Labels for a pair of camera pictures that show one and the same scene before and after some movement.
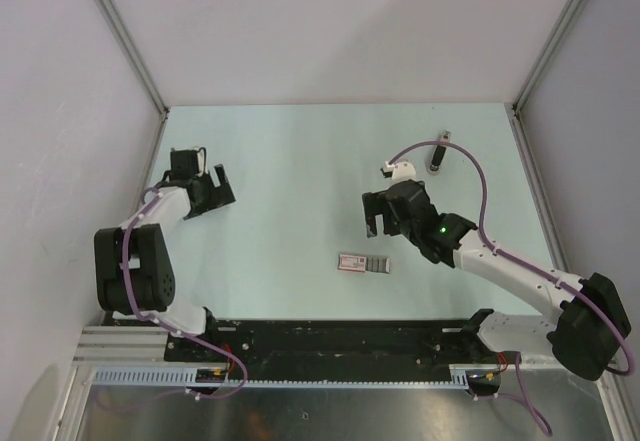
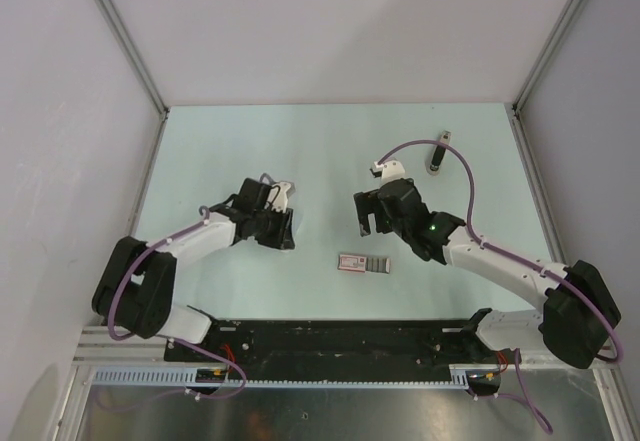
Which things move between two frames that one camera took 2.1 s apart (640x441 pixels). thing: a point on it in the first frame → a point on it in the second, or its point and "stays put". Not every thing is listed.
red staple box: [363, 264] stays put
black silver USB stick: [438, 156] stays put
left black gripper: [220, 196] → [283, 238]
